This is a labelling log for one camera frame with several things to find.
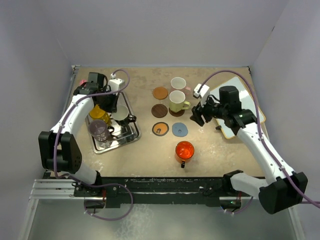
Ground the dark wood coaster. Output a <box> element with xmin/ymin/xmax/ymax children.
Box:
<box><xmin>151</xmin><ymin>103</ymin><xmax>168</xmax><ymax>118</ymax></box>
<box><xmin>168</xmin><ymin>108</ymin><xmax>185</xmax><ymax>117</ymax></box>

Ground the pink cap bottle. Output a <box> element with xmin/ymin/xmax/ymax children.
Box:
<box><xmin>79</xmin><ymin>79</ymin><xmax>86</xmax><ymax>85</ymax></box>

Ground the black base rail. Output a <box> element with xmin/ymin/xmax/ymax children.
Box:
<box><xmin>72</xmin><ymin>176</ymin><xmax>253</xmax><ymax>209</ymax></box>

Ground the silver metal tray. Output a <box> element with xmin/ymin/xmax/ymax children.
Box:
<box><xmin>85</xmin><ymin>92</ymin><xmax>141</xmax><ymax>154</ymax></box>

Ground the green mug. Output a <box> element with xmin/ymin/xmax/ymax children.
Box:
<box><xmin>169</xmin><ymin>90</ymin><xmax>191</xmax><ymax>113</ymax></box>

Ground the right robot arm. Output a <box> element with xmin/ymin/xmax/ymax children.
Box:
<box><xmin>190</xmin><ymin>84</ymin><xmax>308</xmax><ymax>214</ymax></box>

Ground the white board wooden frame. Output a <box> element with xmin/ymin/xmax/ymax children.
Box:
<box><xmin>210</xmin><ymin>76</ymin><xmax>257</xmax><ymax>139</ymax></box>

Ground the light wood coaster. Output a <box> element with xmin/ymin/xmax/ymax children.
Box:
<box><xmin>152</xmin><ymin>86</ymin><xmax>169</xmax><ymax>100</ymax></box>

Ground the dark wood coaster bottom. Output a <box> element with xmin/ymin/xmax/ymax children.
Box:
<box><xmin>168</xmin><ymin>108</ymin><xmax>185</xmax><ymax>117</ymax></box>

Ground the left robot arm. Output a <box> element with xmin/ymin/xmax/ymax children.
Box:
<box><xmin>38</xmin><ymin>72</ymin><xmax>128</xmax><ymax>196</ymax></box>

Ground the purple cable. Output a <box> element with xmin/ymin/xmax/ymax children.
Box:
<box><xmin>197</xmin><ymin>69</ymin><xmax>320</xmax><ymax>216</ymax></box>
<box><xmin>53</xmin><ymin>69</ymin><xmax>134</xmax><ymax>221</ymax></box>

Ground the dark wood coaster top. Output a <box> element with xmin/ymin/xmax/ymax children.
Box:
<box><xmin>151</xmin><ymin>103</ymin><xmax>168</xmax><ymax>118</ymax></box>

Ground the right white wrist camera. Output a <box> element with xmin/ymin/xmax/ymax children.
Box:
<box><xmin>192</xmin><ymin>83</ymin><xmax>210</xmax><ymax>107</ymax></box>

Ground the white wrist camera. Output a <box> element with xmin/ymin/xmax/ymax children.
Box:
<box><xmin>192</xmin><ymin>83</ymin><xmax>210</xmax><ymax>107</ymax></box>
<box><xmin>107</xmin><ymin>73</ymin><xmax>125</xmax><ymax>93</ymax></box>

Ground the black and white mug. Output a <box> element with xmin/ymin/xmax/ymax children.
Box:
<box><xmin>111</xmin><ymin>105</ymin><xmax>137</xmax><ymax>127</ymax></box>

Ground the pink mug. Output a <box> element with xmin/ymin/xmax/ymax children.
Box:
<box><xmin>170</xmin><ymin>77</ymin><xmax>191</xmax><ymax>95</ymax></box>

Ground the orange black face coaster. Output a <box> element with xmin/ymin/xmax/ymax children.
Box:
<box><xmin>151</xmin><ymin>122</ymin><xmax>170</xmax><ymax>137</ymax></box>

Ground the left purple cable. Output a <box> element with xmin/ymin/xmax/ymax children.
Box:
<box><xmin>53</xmin><ymin>69</ymin><xmax>134</xmax><ymax>221</ymax></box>

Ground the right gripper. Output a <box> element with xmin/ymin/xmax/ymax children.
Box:
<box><xmin>189</xmin><ymin>93</ymin><xmax>227</xmax><ymax>127</ymax></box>

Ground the orange mug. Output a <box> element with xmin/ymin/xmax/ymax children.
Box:
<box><xmin>174</xmin><ymin>141</ymin><xmax>195</xmax><ymax>169</ymax></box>

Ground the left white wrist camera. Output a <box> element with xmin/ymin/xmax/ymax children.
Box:
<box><xmin>107</xmin><ymin>73</ymin><xmax>125</xmax><ymax>93</ymax></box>

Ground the blue face coaster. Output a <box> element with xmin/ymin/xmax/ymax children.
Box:
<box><xmin>172</xmin><ymin>122</ymin><xmax>189</xmax><ymax>137</ymax></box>

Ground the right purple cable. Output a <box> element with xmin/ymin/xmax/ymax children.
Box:
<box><xmin>197</xmin><ymin>69</ymin><xmax>320</xmax><ymax>216</ymax></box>

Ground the aluminium frame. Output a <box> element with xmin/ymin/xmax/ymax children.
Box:
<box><xmin>21</xmin><ymin>67</ymin><xmax>305</xmax><ymax>240</ymax></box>

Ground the yellow mug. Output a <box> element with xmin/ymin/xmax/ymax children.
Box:
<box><xmin>89</xmin><ymin>105</ymin><xmax>112</xmax><ymax>126</ymax></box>

